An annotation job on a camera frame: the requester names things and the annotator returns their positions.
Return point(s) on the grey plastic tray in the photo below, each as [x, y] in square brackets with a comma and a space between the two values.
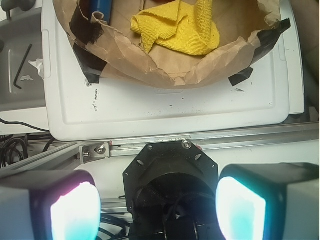
[15, 37]

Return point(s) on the brown paper bag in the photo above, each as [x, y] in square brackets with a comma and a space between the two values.
[249, 30]

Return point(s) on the black hex key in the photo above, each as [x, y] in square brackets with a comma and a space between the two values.
[15, 82]

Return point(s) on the blue cylindrical object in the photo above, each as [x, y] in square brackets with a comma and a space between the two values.
[102, 6]

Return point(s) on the red cloth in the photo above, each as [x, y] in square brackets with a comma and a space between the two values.
[163, 1]

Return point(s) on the yellow microfiber cloth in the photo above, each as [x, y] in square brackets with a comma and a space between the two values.
[178, 26]

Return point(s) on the aluminium extrusion rail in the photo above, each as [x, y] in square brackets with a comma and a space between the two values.
[282, 143]

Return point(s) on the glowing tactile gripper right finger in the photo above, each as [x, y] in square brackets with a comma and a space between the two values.
[279, 201]

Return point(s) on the silver corner bracket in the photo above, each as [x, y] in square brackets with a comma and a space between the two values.
[94, 151]

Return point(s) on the white plastic bin lid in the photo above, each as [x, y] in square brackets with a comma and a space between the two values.
[78, 110]

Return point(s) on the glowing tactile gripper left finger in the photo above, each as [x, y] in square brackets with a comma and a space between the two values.
[49, 205]

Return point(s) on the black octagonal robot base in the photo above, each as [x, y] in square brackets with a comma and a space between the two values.
[170, 191]

